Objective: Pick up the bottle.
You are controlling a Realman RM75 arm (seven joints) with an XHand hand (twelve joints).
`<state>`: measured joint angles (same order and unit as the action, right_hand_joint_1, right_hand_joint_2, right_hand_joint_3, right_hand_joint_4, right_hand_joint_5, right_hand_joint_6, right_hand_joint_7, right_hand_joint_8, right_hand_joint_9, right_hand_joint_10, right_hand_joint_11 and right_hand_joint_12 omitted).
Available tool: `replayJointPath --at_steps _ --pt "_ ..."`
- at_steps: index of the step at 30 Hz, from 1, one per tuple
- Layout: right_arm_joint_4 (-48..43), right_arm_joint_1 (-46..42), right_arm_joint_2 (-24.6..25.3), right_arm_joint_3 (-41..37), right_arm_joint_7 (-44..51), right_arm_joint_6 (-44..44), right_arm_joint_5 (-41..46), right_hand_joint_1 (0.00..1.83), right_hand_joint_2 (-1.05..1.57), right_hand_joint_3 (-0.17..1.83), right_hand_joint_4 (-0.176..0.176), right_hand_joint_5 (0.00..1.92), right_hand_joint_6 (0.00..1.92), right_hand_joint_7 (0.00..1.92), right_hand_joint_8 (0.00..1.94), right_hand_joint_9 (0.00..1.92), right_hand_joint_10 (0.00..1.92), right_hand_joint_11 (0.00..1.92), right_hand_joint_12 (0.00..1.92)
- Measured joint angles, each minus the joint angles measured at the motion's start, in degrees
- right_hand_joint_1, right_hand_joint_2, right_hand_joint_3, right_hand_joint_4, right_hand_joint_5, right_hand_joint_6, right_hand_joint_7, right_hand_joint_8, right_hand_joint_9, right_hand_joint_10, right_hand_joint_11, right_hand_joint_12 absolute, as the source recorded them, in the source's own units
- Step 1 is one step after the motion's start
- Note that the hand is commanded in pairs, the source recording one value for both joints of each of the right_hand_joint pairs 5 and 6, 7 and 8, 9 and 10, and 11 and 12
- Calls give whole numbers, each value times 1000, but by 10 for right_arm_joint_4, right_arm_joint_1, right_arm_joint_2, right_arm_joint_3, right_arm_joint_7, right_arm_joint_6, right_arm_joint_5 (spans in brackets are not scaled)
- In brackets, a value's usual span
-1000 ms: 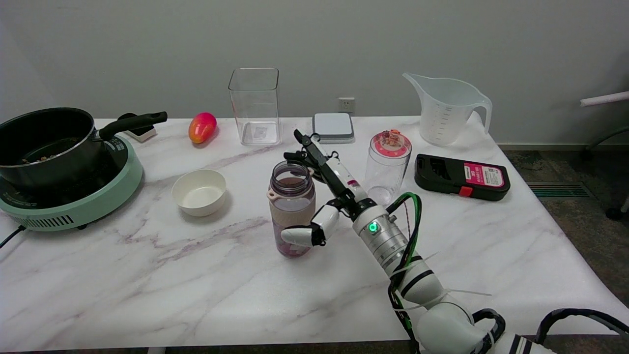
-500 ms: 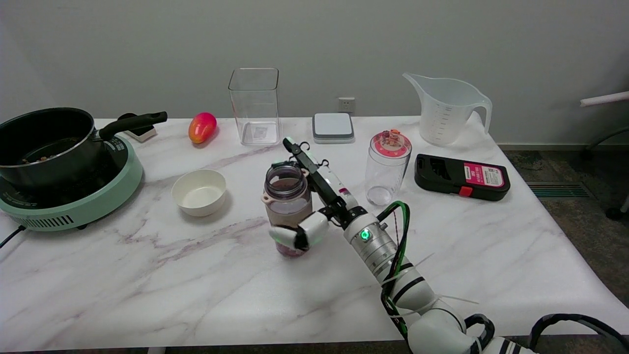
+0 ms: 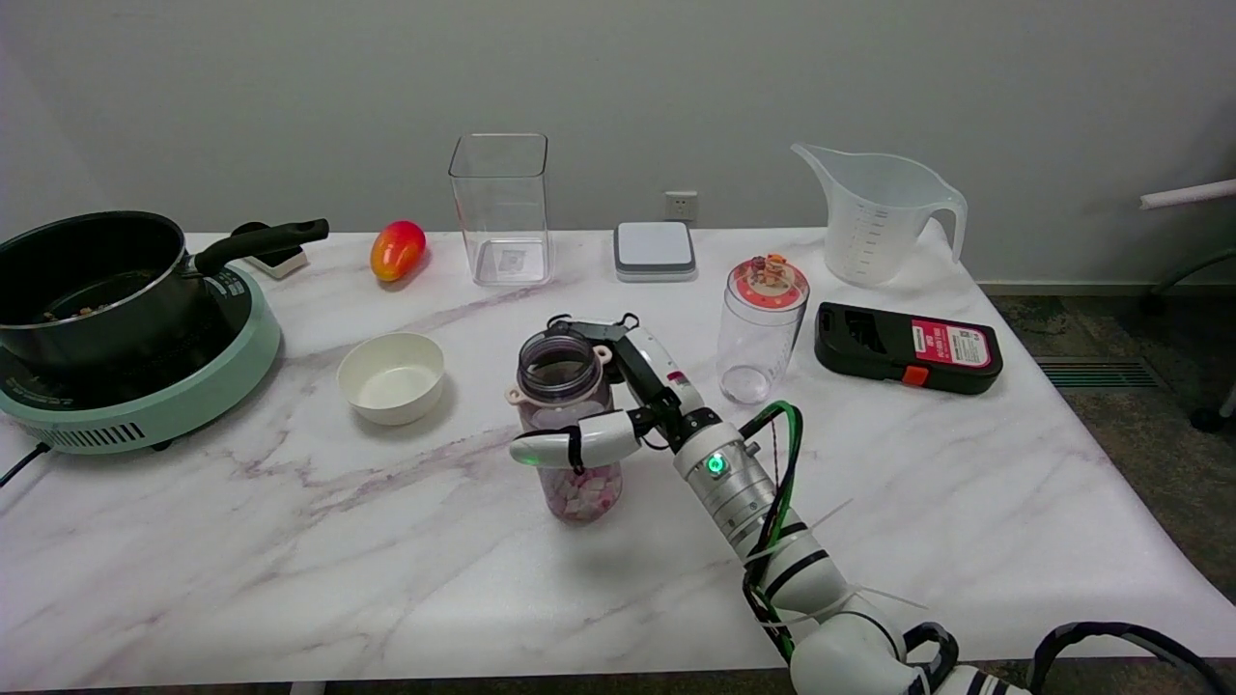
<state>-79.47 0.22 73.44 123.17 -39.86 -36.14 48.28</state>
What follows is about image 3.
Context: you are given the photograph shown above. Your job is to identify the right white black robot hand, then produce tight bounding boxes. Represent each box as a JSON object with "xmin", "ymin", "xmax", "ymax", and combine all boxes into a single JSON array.
[{"xmin": 510, "ymin": 312, "xmax": 723, "ymax": 474}]

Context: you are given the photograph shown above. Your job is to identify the clear bottle with pink candy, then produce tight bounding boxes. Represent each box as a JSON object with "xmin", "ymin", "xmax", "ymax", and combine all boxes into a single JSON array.
[{"xmin": 506, "ymin": 331, "xmax": 625, "ymax": 526}]

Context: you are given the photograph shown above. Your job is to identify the clear jar with red lid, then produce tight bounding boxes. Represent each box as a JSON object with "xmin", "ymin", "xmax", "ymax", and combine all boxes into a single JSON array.
[{"xmin": 716, "ymin": 254, "xmax": 811, "ymax": 405}]

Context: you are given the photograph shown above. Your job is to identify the white grey square lid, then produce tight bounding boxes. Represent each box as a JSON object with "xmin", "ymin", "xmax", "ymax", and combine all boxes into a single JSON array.
[{"xmin": 613, "ymin": 221, "xmax": 698, "ymax": 283}]

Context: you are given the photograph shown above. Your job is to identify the white round bowl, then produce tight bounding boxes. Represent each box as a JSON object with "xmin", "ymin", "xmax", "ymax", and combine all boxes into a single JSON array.
[{"xmin": 336, "ymin": 332, "xmax": 447, "ymax": 427}]

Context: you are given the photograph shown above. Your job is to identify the clear square plastic container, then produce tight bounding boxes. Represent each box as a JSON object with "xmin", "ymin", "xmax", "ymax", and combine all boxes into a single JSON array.
[{"xmin": 448, "ymin": 133, "xmax": 554, "ymax": 288}]

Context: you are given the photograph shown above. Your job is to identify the red yellow mango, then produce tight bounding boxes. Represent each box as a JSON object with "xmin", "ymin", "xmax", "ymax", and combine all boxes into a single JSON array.
[{"xmin": 370, "ymin": 220, "xmax": 428, "ymax": 284}]

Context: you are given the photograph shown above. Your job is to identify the black box with pink label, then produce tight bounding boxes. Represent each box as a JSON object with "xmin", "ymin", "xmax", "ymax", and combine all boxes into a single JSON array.
[{"xmin": 813, "ymin": 301, "xmax": 1004, "ymax": 396}]

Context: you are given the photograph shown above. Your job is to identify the small black white gadget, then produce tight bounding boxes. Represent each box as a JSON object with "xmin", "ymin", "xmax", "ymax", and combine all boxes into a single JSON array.
[{"xmin": 232, "ymin": 222, "xmax": 310, "ymax": 281}]

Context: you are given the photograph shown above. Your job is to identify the translucent measuring jug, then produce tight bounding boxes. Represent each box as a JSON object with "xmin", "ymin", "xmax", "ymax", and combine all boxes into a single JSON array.
[{"xmin": 790, "ymin": 142, "xmax": 969, "ymax": 289}]

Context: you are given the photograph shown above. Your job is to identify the green induction cooker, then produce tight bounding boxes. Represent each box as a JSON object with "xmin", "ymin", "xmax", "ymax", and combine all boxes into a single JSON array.
[{"xmin": 0, "ymin": 263, "xmax": 283, "ymax": 456}]

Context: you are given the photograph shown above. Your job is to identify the floor vent grille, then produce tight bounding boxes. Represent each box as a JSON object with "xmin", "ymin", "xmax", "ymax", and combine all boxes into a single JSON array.
[{"xmin": 1035, "ymin": 356, "xmax": 1156, "ymax": 390}]

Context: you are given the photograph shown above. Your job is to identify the dark chair base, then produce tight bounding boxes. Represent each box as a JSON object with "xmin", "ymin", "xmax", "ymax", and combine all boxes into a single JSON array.
[{"xmin": 1142, "ymin": 245, "xmax": 1236, "ymax": 433}]

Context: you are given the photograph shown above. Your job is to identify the white bar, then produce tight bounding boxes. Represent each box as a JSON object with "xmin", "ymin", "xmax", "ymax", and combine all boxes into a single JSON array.
[{"xmin": 1138, "ymin": 178, "xmax": 1236, "ymax": 211}]

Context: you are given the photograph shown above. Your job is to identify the thin black green robot wires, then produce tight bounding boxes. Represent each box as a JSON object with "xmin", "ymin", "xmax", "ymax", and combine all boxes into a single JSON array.
[{"xmin": 738, "ymin": 400, "xmax": 805, "ymax": 667}]

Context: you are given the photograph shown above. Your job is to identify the black pot with handle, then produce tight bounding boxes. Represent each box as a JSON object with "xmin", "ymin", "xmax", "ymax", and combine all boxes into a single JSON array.
[{"xmin": 0, "ymin": 210, "xmax": 330, "ymax": 379}]

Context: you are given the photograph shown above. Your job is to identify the thick black sleeved robot cable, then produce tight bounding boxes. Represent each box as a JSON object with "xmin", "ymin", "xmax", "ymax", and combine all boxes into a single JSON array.
[{"xmin": 1027, "ymin": 621, "xmax": 1233, "ymax": 695}]

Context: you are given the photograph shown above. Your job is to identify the black cooker power cord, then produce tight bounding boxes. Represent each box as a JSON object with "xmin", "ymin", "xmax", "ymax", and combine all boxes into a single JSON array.
[{"xmin": 0, "ymin": 442, "xmax": 51, "ymax": 488}]

